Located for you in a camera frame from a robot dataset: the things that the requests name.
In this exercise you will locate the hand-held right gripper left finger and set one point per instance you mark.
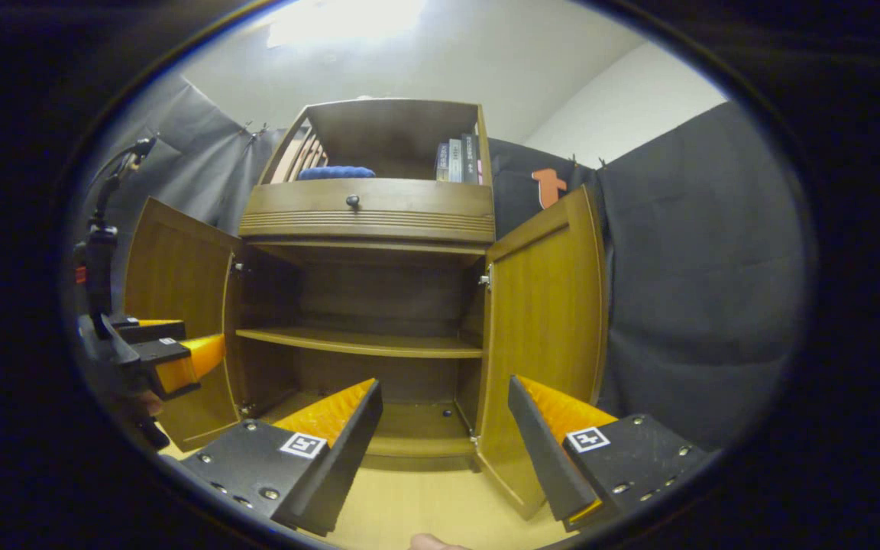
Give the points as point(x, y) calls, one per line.
point(352, 458)

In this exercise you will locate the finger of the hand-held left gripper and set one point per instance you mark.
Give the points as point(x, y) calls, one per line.
point(153, 330)
point(173, 359)

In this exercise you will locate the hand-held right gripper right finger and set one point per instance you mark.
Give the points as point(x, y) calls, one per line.
point(543, 458)

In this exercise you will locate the wooden shoe cabinet door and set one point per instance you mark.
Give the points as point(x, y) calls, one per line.
point(180, 283)
point(547, 305)

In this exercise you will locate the wooden double-door shoe cabinet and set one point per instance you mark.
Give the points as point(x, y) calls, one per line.
point(386, 122)

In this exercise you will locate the wooden cabinet drawer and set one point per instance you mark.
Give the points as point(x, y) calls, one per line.
point(409, 200)

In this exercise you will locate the wooden inner shelf board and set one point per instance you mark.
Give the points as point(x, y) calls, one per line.
point(356, 342)

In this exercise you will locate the blue folded towel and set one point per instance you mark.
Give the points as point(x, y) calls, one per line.
point(337, 173)

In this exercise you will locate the black backdrop cloth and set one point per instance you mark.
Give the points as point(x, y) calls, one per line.
point(700, 267)

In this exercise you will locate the blue white cover book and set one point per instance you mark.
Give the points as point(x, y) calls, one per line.
point(442, 164)

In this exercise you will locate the pale striped spine book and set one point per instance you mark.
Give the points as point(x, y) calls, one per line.
point(455, 162)

